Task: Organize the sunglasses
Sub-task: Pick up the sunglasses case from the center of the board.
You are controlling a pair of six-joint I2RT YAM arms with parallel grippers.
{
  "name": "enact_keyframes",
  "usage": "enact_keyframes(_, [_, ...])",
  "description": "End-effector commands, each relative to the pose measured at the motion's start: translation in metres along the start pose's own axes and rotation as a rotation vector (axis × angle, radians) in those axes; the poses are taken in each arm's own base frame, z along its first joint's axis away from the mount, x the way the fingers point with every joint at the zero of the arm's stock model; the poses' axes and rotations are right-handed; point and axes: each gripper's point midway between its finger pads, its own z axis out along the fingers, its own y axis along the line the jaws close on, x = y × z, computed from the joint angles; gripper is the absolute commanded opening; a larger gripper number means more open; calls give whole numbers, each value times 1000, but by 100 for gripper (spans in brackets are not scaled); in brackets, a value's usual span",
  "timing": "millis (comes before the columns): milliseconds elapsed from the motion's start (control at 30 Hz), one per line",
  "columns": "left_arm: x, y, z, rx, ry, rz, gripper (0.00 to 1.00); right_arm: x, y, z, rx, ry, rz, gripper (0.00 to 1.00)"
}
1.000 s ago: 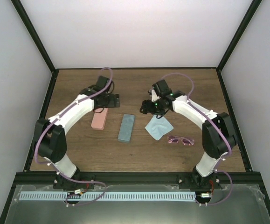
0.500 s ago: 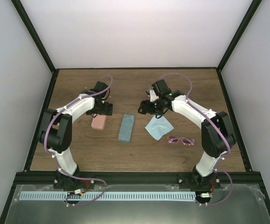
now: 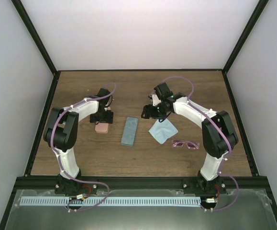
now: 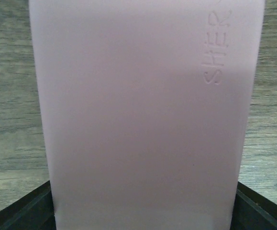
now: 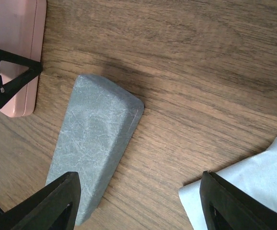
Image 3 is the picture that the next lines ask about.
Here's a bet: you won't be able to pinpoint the pink glasses case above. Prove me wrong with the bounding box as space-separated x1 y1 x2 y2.
95 107 110 134

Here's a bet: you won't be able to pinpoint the light blue cleaning cloth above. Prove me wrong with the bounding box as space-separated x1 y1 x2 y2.
149 119 178 144

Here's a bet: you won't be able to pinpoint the green glasses case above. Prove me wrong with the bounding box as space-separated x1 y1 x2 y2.
121 117 138 146

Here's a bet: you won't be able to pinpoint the purple frame sunglasses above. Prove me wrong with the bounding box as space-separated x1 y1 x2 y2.
172 139 200 150

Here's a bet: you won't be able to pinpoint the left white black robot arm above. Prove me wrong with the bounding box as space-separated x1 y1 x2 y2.
43 88 113 194

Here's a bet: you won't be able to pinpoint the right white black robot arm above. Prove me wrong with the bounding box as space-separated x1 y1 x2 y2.
141 93 238 193

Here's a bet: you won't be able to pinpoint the clear acrylic front panel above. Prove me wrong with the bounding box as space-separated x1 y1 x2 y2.
6 189 277 230

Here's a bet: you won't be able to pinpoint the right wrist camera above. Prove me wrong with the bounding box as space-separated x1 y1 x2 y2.
154 82 173 101

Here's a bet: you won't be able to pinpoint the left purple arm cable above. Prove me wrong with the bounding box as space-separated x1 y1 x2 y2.
51 82 111 213

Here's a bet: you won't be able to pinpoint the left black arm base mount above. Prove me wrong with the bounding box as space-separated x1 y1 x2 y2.
55 175 97 196

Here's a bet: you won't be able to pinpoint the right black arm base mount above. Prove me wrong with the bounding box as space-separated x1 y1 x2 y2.
181 175 226 196

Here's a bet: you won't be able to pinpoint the light blue slotted cable duct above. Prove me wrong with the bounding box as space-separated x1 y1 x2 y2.
19 196 201 207

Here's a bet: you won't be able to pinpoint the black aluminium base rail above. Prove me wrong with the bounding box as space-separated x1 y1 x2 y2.
14 175 270 191

